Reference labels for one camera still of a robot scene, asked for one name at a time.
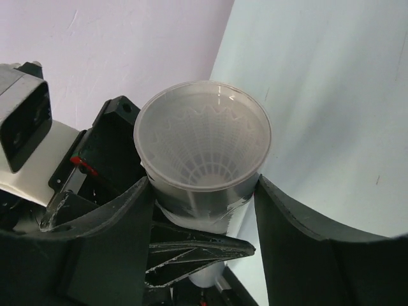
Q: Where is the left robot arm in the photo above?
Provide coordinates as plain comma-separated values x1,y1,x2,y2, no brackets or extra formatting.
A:
1,96,254,305

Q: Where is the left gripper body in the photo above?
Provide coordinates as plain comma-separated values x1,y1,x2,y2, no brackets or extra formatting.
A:
38,94,179,306

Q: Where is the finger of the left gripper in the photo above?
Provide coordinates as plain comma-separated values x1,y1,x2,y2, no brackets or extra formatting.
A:
40,190,99,231
145,222,256,287

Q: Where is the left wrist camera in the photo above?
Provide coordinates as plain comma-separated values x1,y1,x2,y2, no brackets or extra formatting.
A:
1,62,52,173

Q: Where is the white plastic shuttlecock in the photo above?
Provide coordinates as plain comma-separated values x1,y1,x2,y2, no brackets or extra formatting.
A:
148,106,262,187

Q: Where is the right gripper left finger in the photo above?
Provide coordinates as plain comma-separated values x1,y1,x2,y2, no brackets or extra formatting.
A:
1,178,153,305

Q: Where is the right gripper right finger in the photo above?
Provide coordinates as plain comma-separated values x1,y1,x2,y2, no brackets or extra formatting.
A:
254,177,407,305

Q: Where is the white shuttlecock tube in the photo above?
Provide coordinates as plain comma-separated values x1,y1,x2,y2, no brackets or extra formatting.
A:
132,80,273,288

